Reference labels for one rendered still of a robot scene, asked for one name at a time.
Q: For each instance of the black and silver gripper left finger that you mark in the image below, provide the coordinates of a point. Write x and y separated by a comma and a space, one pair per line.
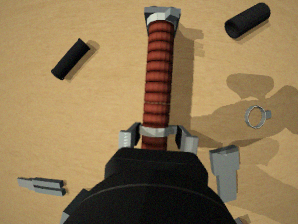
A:
129, 137

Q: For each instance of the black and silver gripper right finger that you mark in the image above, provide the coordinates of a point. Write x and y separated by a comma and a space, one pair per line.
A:
185, 141

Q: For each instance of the grey metal clamp band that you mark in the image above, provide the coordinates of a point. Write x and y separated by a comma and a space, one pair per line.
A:
265, 114
157, 132
171, 15

